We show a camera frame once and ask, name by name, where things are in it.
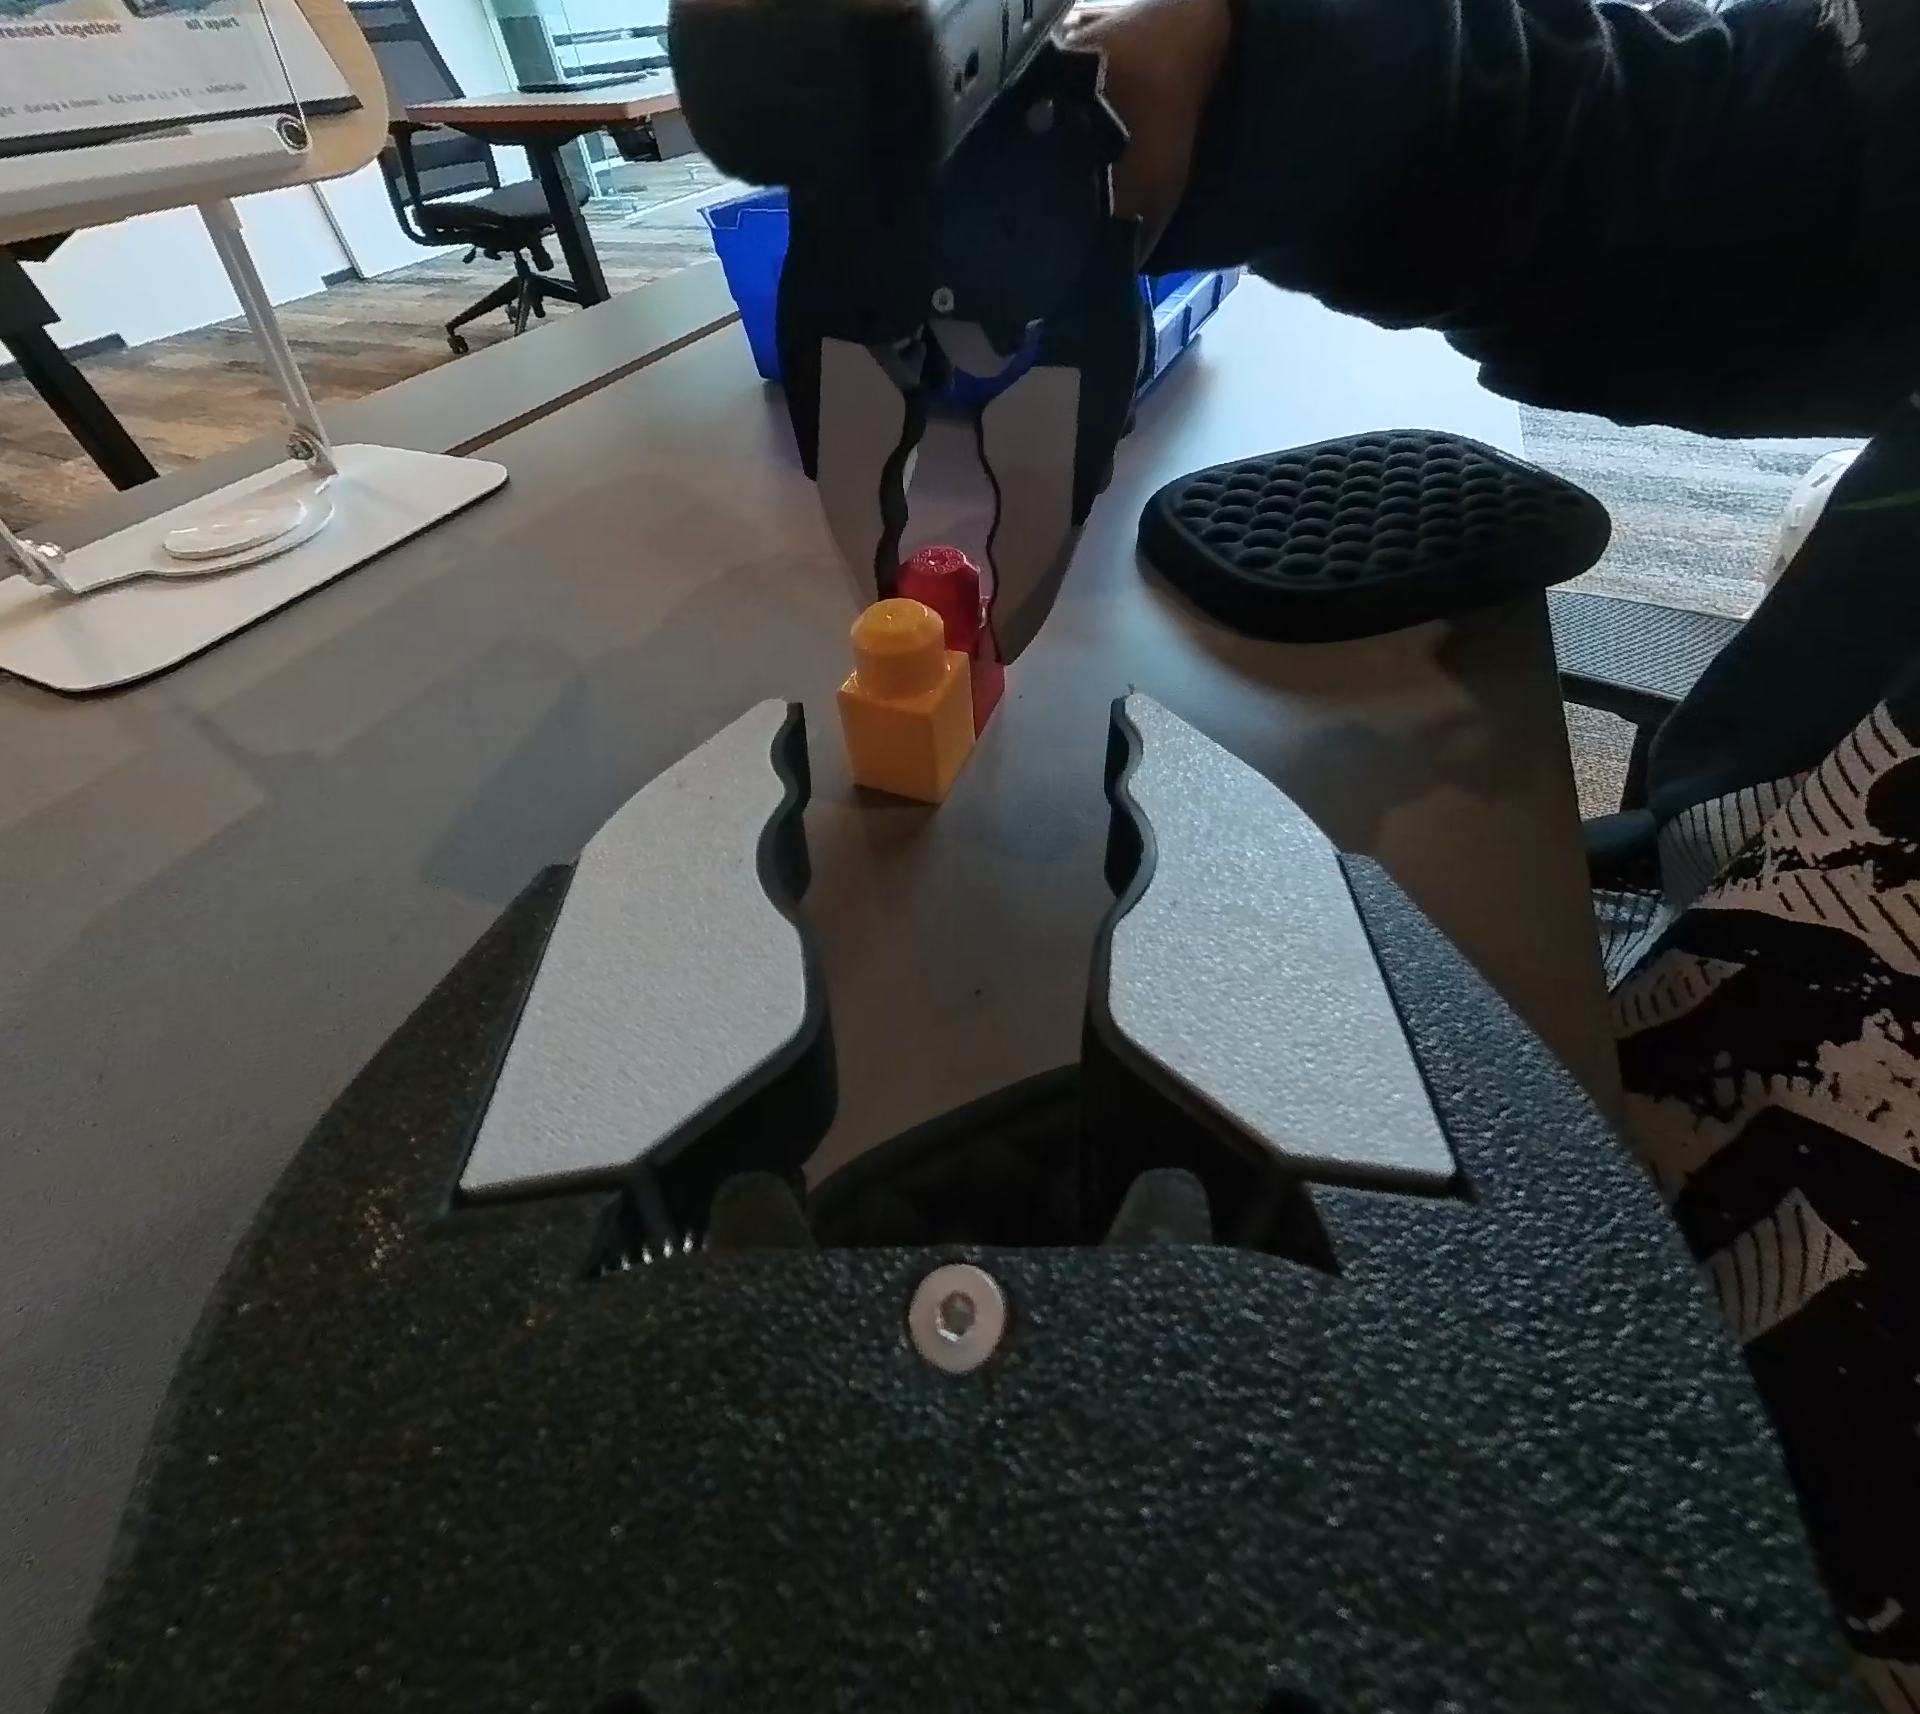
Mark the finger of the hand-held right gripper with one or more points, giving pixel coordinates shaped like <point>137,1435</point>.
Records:
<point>863,441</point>
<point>1037,500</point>

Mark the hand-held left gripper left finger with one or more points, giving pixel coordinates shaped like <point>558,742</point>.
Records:
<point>631,994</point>

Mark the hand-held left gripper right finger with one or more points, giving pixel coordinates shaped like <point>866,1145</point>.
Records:
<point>1277,994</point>

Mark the red mega block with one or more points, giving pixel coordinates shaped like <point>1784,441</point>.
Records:
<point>954,591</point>

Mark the blue plastic bin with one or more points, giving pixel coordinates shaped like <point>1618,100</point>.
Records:
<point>750,274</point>

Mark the orange mega block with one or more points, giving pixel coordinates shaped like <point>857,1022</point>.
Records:
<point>901,724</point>

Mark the long dark table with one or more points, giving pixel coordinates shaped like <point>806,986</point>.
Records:
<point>557,104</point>

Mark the grey mesh chair seat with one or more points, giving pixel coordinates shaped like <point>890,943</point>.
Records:
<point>1644,650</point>

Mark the person's printed top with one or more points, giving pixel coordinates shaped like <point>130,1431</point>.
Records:
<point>1800,994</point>

